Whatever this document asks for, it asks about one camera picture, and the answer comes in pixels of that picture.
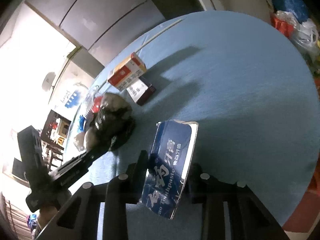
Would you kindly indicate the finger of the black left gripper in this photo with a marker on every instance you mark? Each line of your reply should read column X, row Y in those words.
column 71, row 171

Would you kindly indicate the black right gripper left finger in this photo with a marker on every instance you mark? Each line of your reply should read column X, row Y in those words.
column 123, row 189

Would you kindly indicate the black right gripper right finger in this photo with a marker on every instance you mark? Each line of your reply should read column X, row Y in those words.
column 206, row 190

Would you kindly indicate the blue toothpaste box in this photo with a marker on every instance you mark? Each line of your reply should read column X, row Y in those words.
column 168, row 166

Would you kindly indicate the blue plastic wrapper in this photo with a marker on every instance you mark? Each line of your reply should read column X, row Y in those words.
column 82, row 124

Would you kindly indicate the black plastic bag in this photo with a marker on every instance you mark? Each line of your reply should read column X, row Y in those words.
column 112, row 126

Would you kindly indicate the red foil wrapper ball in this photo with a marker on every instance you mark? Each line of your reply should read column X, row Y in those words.
column 96, row 104

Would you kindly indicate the red and white medicine box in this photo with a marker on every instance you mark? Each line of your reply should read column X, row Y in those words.
column 127, row 72

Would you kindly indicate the person's left hand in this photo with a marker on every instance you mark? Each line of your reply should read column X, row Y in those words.
column 45, row 215

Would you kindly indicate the dark wooden shelf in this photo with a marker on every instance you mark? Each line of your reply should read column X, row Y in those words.
column 54, row 135

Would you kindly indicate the grey double door refrigerator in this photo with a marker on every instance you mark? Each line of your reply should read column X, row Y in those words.
column 103, row 27

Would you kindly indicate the white stick on table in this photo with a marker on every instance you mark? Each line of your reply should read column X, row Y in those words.
column 147, row 42

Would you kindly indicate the red bag on floor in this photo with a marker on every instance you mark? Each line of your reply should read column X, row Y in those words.
column 282, row 26

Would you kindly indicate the clear plastic bags pile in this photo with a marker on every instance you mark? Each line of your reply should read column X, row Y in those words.
column 304, row 36

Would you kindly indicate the blue plastic bag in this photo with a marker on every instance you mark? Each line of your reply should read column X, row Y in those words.
column 297, row 7

